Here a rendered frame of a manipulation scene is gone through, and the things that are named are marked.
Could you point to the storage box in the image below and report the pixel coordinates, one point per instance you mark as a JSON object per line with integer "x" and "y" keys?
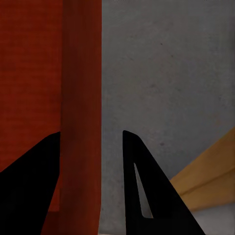
{"x": 50, "y": 81}

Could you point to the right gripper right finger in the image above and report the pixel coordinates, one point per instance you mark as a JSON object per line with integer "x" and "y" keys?
{"x": 170, "y": 215}

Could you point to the door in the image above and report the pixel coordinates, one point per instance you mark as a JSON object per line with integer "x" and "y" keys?
{"x": 209, "y": 180}

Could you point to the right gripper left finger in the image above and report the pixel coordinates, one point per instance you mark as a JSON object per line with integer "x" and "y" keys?
{"x": 27, "y": 187}

